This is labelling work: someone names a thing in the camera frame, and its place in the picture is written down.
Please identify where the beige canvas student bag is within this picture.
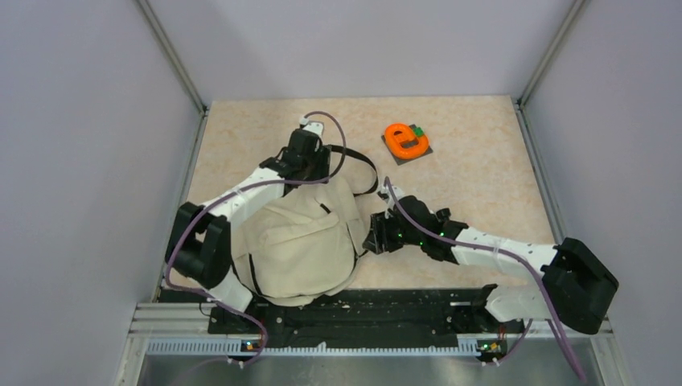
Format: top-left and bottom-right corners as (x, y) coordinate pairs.
(232, 174), (368, 306)

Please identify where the white cable duct strip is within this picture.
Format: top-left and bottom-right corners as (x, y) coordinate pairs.
(146, 338), (481, 357)

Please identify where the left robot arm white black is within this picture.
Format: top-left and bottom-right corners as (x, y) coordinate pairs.
(164, 121), (331, 333)

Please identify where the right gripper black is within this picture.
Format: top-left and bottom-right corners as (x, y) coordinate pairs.
(363, 208), (425, 254)

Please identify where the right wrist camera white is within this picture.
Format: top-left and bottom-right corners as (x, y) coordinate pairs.
(377, 184), (405, 207)

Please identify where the grey building plate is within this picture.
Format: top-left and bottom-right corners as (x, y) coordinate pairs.
(381, 123), (433, 165)

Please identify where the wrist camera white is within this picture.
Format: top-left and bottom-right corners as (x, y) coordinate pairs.
(377, 184), (405, 207)
(299, 117), (324, 138)

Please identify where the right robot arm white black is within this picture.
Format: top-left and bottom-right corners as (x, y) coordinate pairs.
(363, 193), (619, 335)

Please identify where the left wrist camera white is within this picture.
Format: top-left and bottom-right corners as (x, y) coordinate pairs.
(299, 117), (324, 138)

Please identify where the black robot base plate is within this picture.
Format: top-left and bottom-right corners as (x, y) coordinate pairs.
(159, 285), (526, 350)

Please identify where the aluminium frame rail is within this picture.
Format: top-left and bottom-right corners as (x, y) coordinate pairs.
(127, 301), (225, 338)

